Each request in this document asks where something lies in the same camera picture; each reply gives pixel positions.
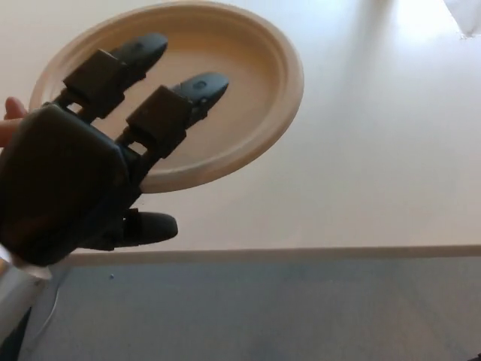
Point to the white curtain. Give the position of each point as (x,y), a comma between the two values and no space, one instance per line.
(467,15)

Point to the person's bare hand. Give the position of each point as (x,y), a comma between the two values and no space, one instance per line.
(13,109)

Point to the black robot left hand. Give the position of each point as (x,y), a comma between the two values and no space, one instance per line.
(60,180)

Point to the dark table leg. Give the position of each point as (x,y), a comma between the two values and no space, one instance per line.
(17,342)

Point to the beige paper plate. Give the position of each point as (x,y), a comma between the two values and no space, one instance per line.
(244,94)

